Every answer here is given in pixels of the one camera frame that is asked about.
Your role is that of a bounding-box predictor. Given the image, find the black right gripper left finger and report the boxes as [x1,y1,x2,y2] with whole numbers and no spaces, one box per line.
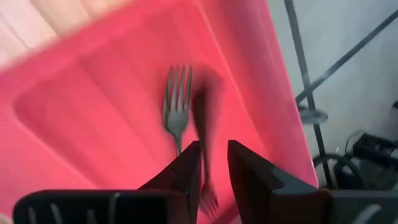
[12,140,202,224]

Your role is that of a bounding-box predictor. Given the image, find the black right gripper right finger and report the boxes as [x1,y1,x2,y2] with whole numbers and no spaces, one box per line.
[227,139,398,224]

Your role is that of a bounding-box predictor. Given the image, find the thick black hose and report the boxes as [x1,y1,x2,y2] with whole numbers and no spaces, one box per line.
[312,153,364,190]

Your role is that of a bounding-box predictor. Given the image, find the black equipment box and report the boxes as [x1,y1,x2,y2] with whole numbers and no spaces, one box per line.
[353,132,398,170]

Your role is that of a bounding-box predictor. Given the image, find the pink plastic bin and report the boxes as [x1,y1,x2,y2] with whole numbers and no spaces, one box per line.
[0,0,320,224]

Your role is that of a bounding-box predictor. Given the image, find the dark green handled fork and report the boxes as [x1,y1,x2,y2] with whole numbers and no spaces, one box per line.
[162,64,193,156]

